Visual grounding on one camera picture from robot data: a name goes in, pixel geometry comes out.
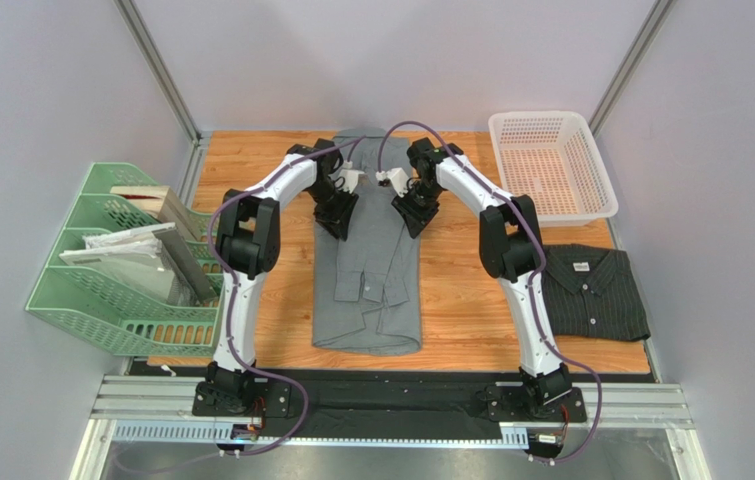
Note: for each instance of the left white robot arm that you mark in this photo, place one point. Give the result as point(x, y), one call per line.
point(245, 239)

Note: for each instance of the green plastic file rack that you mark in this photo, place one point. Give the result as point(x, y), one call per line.
point(101, 311)

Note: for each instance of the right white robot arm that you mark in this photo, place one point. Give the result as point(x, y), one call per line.
point(509, 249)

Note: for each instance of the aluminium front frame rail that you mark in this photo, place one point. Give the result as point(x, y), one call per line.
point(143, 427)

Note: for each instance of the white plastic basket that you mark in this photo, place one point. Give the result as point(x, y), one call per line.
point(552, 157)

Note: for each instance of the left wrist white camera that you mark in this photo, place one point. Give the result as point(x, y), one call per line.
point(348, 178)

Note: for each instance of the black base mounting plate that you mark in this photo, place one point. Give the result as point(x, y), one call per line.
point(398, 405)

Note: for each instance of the wrist white camera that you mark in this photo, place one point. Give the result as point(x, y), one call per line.
point(396, 178)
point(348, 178)

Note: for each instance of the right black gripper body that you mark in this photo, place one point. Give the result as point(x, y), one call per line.
point(417, 204)

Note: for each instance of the dark striped folded shirt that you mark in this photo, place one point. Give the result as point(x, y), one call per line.
point(591, 292)

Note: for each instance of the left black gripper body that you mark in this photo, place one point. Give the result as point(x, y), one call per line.
point(327, 195)

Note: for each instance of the papers in file rack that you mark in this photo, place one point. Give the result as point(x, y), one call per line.
point(154, 260)

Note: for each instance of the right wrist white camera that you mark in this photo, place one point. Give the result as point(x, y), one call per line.
point(396, 178)

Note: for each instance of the grey long sleeve shirt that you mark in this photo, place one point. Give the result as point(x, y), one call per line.
point(366, 288)

